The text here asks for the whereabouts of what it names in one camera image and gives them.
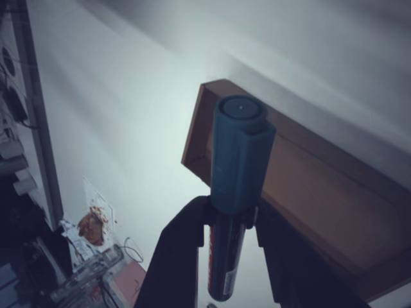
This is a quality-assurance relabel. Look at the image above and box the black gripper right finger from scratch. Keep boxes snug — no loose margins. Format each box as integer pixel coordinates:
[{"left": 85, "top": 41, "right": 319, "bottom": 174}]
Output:
[{"left": 246, "top": 203, "right": 371, "bottom": 308}]

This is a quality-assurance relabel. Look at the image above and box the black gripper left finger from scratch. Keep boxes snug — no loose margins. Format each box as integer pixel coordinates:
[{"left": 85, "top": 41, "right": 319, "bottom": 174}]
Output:
[{"left": 136, "top": 194, "right": 215, "bottom": 308}]

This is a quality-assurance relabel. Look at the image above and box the green marker cap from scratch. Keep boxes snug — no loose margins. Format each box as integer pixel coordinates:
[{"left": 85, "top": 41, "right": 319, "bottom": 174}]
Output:
[{"left": 209, "top": 95, "right": 278, "bottom": 216}]

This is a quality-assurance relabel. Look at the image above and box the pink paper sheet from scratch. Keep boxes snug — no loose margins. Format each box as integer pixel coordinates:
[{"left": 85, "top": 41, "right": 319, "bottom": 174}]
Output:
[{"left": 107, "top": 263, "right": 149, "bottom": 308}]

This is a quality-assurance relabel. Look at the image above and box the open brown cardboard box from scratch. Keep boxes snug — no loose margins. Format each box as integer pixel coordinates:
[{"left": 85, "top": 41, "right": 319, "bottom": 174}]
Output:
[{"left": 180, "top": 80, "right": 411, "bottom": 303}]

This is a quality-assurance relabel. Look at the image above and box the clear plastic bag brown residue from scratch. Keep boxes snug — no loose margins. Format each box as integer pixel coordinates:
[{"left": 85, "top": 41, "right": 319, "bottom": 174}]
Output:
[{"left": 75, "top": 175, "right": 120, "bottom": 250}]

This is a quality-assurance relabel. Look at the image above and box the clear plastic container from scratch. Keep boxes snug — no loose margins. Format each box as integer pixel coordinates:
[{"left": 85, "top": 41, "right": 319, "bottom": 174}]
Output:
[{"left": 49, "top": 245, "right": 125, "bottom": 303}]

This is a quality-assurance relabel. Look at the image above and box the thin dark wire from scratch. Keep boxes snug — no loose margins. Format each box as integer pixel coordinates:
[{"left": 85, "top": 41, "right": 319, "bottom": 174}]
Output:
[{"left": 123, "top": 236, "right": 144, "bottom": 264}]

